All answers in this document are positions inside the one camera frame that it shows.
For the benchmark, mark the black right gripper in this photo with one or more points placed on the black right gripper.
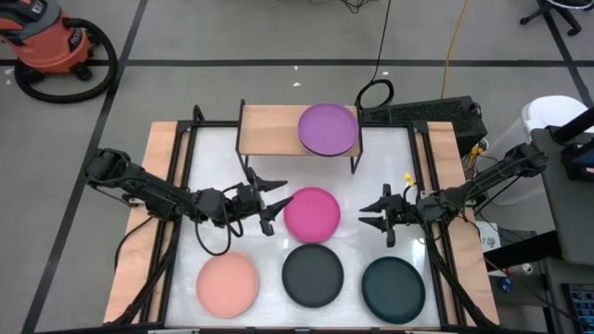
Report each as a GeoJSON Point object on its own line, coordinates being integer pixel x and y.
{"type": "Point", "coordinates": [401, 211]}

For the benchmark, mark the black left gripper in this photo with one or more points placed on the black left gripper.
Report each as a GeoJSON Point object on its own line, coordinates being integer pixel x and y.
{"type": "Point", "coordinates": [243, 204]}

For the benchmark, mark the purple plate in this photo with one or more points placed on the purple plate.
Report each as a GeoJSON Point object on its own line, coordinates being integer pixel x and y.
{"type": "Point", "coordinates": [327, 130]}

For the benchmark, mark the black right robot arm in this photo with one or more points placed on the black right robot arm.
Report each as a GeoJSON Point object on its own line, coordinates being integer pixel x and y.
{"type": "Point", "coordinates": [482, 178]}

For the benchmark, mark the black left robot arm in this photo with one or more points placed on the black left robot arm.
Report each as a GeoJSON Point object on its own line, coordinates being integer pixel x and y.
{"type": "Point", "coordinates": [148, 190]}

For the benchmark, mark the magenta plate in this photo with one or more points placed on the magenta plate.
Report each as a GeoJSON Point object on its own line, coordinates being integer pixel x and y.
{"type": "Point", "coordinates": [312, 214]}

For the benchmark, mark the yellow tag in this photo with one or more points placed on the yellow tag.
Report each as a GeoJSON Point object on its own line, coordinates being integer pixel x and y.
{"type": "Point", "coordinates": [409, 179]}

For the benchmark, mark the dark teal plate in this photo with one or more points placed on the dark teal plate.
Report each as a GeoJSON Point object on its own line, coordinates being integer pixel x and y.
{"type": "Point", "coordinates": [393, 290]}

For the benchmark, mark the dark grey plate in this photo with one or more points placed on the dark grey plate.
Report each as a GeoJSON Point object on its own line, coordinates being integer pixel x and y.
{"type": "Point", "coordinates": [313, 275]}

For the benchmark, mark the salmon pink plate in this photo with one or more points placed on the salmon pink plate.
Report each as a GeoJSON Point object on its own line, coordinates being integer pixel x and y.
{"type": "Point", "coordinates": [227, 285]}

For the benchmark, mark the white paper sheet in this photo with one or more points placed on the white paper sheet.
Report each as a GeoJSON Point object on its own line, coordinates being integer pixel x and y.
{"type": "Point", "coordinates": [489, 239]}

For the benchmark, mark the black computer case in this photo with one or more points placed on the black computer case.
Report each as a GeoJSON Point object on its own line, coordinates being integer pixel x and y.
{"type": "Point", "coordinates": [431, 113]}

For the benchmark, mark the grey desk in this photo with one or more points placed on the grey desk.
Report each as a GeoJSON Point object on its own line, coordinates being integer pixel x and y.
{"type": "Point", "coordinates": [571, 218]}

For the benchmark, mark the white bin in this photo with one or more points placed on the white bin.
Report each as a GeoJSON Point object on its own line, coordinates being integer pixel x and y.
{"type": "Point", "coordinates": [547, 111]}

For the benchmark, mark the black device with blue screen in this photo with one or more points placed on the black device with blue screen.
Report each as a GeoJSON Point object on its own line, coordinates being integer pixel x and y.
{"type": "Point", "coordinates": [575, 162]}

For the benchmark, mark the orange shop vacuum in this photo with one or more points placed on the orange shop vacuum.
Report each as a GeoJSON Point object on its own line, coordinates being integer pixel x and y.
{"type": "Point", "coordinates": [51, 44]}

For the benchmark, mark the black office chair base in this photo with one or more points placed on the black office chair base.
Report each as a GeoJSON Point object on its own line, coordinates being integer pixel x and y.
{"type": "Point", "coordinates": [557, 11]}

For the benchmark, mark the wooden shelf with black frame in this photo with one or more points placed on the wooden shelf with black frame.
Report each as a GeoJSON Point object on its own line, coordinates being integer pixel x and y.
{"type": "Point", "coordinates": [269, 130]}

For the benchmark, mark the black metal table frame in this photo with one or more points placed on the black metal table frame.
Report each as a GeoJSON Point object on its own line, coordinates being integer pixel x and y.
{"type": "Point", "coordinates": [213, 124]}

